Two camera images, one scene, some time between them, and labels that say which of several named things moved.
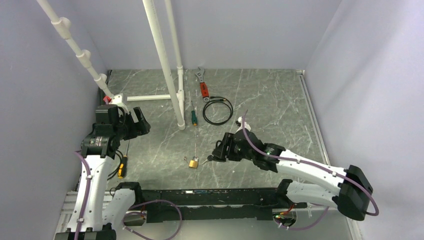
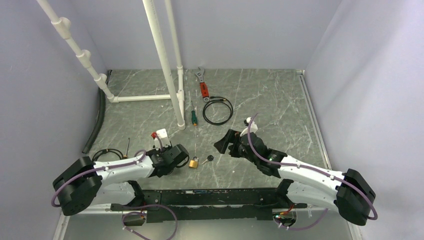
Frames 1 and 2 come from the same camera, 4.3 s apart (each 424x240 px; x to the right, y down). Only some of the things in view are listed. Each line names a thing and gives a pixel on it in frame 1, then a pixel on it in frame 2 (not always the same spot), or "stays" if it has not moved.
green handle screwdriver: (193, 116) stays
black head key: (209, 158) stays
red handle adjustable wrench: (203, 85) stays
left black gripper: (138, 128) → (168, 148)
